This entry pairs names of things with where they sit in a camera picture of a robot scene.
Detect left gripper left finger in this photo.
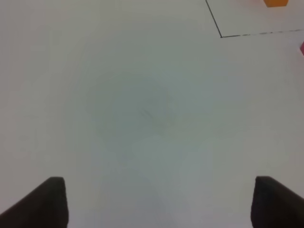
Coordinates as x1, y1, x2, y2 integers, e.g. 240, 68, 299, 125
0, 177, 69, 228

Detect template orange cube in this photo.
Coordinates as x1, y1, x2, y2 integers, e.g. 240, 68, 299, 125
263, 0, 289, 8

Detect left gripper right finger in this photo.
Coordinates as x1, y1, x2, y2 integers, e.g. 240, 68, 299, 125
250, 176, 304, 228

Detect red cube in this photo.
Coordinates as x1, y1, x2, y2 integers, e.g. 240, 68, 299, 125
300, 42, 304, 56

